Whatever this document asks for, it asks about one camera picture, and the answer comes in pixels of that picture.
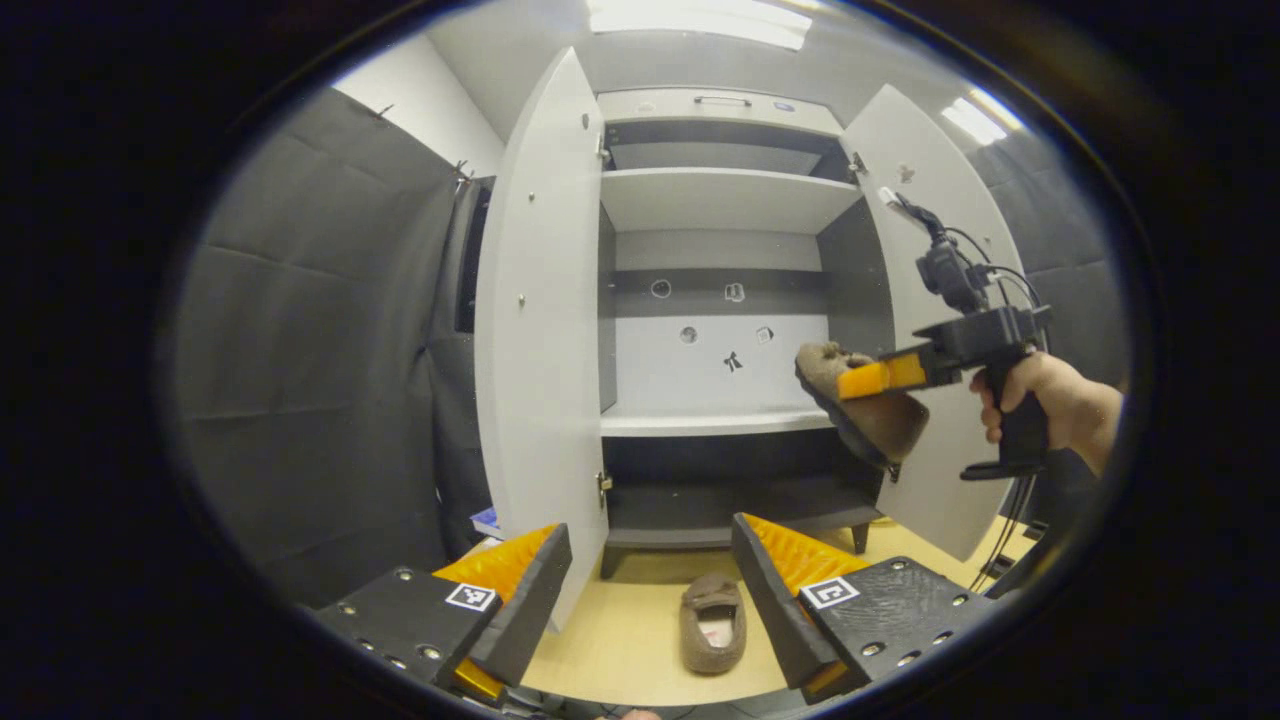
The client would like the black cable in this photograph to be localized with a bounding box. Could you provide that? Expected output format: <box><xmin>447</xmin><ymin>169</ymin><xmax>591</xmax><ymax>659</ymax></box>
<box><xmin>940</xmin><ymin>226</ymin><xmax>1049</xmax><ymax>593</ymax></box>

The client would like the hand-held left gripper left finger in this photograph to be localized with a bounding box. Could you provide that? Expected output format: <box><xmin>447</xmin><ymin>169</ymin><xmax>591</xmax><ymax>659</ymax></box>
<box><xmin>312</xmin><ymin>522</ymin><xmax>574</xmax><ymax>708</ymax></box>

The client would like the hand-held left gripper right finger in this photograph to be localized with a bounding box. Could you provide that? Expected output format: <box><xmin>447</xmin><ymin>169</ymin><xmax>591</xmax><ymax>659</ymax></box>
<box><xmin>730</xmin><ymin>512</ymin><xmax>1003</xmax><ymax>706</ymax></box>

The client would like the large ceiling light panel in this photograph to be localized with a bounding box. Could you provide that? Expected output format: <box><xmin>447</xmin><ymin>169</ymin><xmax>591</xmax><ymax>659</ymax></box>
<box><xmin>585</xmin><ymin>0</ymin><xmax>814</xmax><ymax>52</ymax></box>

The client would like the black backdrop cloth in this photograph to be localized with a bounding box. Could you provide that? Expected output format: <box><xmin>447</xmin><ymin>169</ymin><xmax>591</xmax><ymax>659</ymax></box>
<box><xmin>170</xmin><ymin>88</ymin><xmax>1136</xmax><ymax>606</ymax></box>

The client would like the grey shoe cabinet door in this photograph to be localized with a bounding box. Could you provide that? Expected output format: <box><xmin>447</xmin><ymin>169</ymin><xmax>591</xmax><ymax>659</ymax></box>
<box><xmin>838</xmin><ymin>84</ymin><xmax>1033</xmax><ymax>563</ymax></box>
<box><xmin>474</xmin><ymin>46</ymin><xmax>613</xmax><ymax>633</ymax></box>

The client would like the brown fuzzy shoe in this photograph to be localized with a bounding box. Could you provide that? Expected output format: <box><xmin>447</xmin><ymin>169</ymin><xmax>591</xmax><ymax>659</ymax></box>
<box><xmin>794</xmin><ymin>341</ymin><xmax>932</xmax><ymax>484</ymax></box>
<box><xmin>679</xmin><ymin>573</ymin><xmax>748</xmax><ymax>675</ymax></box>

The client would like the small ceiling light panel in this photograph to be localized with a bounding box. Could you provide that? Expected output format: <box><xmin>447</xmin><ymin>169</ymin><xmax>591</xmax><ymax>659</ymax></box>
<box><xmin>940</xmin><ymin>87</ymin><xmax>1025</xmax><ymax>147</ymax></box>

